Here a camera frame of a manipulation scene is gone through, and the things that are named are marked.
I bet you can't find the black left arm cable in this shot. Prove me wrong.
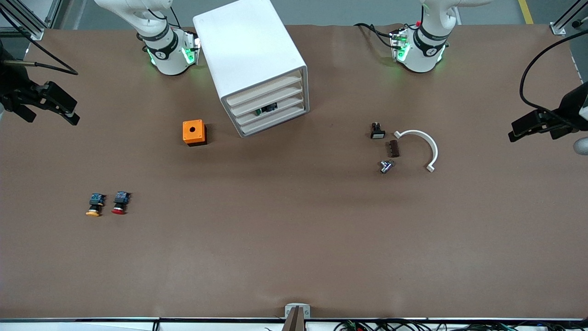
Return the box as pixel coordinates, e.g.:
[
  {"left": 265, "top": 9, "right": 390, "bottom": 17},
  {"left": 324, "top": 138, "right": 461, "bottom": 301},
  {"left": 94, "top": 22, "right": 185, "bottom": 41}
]
[{"left": 520, "top": 30, "right": 588, "bottom": 115}]

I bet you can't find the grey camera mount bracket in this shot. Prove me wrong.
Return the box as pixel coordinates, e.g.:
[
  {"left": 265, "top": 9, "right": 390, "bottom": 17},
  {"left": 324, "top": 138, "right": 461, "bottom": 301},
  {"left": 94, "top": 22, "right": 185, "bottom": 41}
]
[{"left": 283, "top": 303, "right": 311, "bottom": 331}]

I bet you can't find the orange button box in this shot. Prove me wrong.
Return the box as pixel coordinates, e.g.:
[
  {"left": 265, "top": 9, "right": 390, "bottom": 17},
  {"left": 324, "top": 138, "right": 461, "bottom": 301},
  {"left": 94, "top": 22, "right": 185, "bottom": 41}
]
[{"left": 182, "top": 120, "right": 208, "bottom": 147}]

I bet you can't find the white curved clamp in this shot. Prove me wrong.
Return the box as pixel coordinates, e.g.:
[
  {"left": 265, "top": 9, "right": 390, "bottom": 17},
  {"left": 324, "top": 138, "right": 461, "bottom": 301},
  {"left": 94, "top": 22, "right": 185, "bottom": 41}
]
[{"left": 394, "top": 130, "right": 439, "bottom": 173}]

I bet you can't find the table cover sheet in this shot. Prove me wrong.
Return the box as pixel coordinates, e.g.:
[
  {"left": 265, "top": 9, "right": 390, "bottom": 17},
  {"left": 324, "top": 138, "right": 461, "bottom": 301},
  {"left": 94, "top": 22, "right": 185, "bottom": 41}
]
[{"left": 0, "top": 23, "right": 588, "bottom": 320}]

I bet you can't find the black base cable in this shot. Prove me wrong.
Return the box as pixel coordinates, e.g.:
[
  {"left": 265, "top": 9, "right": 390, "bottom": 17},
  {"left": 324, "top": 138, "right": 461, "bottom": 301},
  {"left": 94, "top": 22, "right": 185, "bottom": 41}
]
[{"left": 354, "top": 22, "right": 400, "bottom": 49}]

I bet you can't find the cable bundle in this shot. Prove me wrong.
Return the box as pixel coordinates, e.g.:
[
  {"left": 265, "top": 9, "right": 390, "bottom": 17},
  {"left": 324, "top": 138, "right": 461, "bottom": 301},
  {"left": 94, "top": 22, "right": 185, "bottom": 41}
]
[{"left": 333, "top": 320, "right": 588, "bottom": 331}]

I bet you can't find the table edge rail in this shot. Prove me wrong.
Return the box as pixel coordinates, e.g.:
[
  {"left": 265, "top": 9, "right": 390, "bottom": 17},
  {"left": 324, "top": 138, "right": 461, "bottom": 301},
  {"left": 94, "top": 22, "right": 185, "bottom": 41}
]
[{"left": 0, "top": 316, "right": 588, "bottom": 323}]

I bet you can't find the yellow push button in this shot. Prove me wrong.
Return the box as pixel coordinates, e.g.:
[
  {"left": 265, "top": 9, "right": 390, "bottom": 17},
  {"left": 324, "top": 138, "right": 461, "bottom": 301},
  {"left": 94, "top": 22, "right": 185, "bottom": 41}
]
[{"left": 85, "top": 193, "right": 107, "bottom": 217}]

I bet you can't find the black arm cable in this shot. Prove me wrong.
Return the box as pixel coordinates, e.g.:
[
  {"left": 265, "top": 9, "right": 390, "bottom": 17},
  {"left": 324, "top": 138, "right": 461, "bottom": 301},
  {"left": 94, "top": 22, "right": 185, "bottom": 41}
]
[
  {"left": 520, "top": 30, "right": 588, "bottom": 115},
  {"left": 0, "top": 8, "right": 79, "bottom": 75}
]

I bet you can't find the red push button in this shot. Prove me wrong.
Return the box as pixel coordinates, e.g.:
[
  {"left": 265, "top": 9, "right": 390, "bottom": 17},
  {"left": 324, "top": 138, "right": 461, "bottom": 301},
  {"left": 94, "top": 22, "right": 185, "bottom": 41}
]
[{"left": 112, "top": 191, "right": 132, "bottom": 215}]

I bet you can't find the white drawer cabinet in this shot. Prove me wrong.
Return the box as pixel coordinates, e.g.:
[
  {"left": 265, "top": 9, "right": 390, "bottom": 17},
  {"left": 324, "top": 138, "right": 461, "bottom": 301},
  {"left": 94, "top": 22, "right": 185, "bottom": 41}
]
[{"left": 192, "top": 0, "right": 309, "bottom": 138}]

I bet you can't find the cream plastic drawer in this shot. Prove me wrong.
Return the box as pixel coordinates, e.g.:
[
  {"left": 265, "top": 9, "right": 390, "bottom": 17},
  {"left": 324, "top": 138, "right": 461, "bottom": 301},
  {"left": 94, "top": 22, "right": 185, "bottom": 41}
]
[
  {"left": 240, "top": 106, "right": 306, "bottom": 135},
  {"left": 231, "top": 85, "right": 304, "bottom": 117},
  {"left": 226, "top": 75, "right": 303, "bottom": 107},
  {"left": 235, "top": 95, "right": 305, "bottom": 126}
]

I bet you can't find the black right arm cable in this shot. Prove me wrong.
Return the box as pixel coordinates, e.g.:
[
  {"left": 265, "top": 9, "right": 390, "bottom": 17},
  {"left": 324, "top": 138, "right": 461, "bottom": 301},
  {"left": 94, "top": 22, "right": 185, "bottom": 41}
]
[{"left": 0, "top": 8, "right": 79, "bottom": 75}]

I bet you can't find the aluminium frame profile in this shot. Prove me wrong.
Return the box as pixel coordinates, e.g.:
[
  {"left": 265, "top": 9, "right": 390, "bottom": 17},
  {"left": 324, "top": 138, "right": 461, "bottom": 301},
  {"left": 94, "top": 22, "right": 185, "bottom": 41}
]
[
  {"left": 550, "top": 0, "right": 588, "bottom": 36},
  {"left": 0, "top": 0, "right": 62, "bottom": 41}
]

